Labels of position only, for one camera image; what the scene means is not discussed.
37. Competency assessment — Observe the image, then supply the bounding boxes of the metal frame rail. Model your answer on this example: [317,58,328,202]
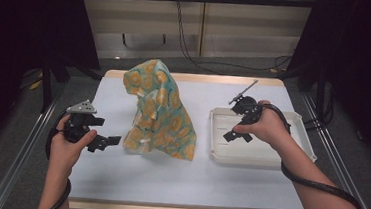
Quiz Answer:
[0,79,66,209]
[290,91,371,209]

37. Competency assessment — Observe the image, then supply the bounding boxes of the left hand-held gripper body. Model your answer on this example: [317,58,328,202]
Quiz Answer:
[61,97,99,146]

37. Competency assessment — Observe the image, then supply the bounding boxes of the yellow floor tape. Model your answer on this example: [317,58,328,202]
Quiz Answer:
[28,77,43,91]

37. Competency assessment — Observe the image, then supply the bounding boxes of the black hanging wall cable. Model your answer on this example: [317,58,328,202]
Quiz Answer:
[170,0,296,81]

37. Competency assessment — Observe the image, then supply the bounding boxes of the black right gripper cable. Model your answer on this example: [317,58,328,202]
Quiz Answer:
[254,103,371,209]

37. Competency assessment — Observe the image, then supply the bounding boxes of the black floor cable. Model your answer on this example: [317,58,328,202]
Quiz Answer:
[301,90,336,131]

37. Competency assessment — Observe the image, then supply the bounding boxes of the fruit print cloth bag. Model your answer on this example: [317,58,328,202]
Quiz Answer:
[116,57,204,162]

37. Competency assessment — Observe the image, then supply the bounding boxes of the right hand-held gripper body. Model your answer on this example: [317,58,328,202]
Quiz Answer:
[226,77,266,127]

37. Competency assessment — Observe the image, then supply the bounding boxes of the person's right hand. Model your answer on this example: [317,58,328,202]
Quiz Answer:
[231,97,295,154]

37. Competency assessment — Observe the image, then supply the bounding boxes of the white plastic tray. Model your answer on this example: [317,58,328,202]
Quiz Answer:
[206,105,321,172]

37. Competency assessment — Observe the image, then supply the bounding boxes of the person's left hand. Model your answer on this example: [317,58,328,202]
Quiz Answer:
[47,113,99,179]

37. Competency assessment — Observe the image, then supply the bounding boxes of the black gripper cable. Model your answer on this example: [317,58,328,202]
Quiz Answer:
[40,107,79,209]
[254,103,371,209]

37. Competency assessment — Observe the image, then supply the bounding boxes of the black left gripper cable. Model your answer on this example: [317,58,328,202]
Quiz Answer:
[40,107,79,209]

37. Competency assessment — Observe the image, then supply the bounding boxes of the black stand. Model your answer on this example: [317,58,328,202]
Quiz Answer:
[36,49,105,119]
[311,73,337,130]

